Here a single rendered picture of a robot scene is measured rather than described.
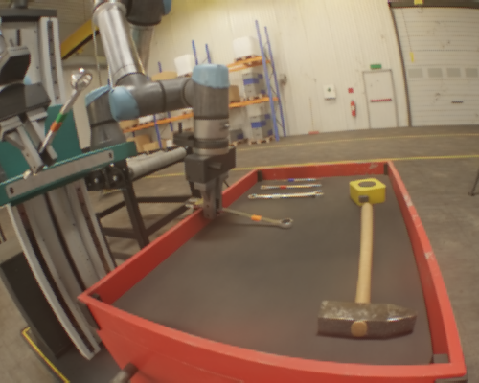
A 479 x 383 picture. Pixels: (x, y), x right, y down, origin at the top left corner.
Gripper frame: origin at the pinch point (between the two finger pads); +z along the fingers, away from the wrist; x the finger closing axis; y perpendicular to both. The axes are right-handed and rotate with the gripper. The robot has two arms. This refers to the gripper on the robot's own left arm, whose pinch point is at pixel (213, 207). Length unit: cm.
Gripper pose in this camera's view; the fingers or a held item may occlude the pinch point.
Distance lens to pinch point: 61.5
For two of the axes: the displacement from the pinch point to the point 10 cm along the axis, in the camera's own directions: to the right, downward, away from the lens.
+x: 4.6, -3.3, 8.3
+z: -0.1, 9.3, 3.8
